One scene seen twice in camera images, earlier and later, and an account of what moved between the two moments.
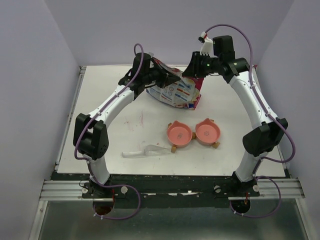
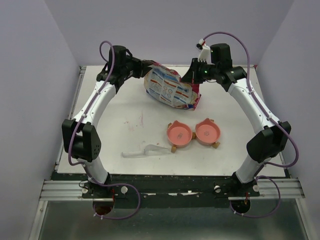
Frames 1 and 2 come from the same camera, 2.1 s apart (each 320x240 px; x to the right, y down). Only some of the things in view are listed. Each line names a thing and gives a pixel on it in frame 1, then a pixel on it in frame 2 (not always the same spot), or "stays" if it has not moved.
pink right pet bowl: [207, 132] stays
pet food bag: [185, 93] stays
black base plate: [165, 192] stays
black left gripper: [166, 78] → [140, 68]
